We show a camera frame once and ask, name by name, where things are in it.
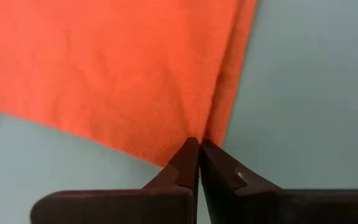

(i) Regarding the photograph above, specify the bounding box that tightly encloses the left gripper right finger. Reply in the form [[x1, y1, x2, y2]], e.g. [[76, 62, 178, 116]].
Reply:
[[200, 138, 358, 224]]

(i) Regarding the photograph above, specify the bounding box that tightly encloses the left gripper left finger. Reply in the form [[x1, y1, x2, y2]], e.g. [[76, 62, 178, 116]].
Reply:
[[30, 137, 201, 224]]

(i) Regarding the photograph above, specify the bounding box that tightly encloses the orange cloth napkin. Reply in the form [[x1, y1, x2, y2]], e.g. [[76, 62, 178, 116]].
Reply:
[[0, 0, 259, 168]]

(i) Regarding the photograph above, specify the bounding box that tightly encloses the green table mat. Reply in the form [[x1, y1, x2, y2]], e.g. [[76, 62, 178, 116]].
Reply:
[[0, 0, 358, 224]]

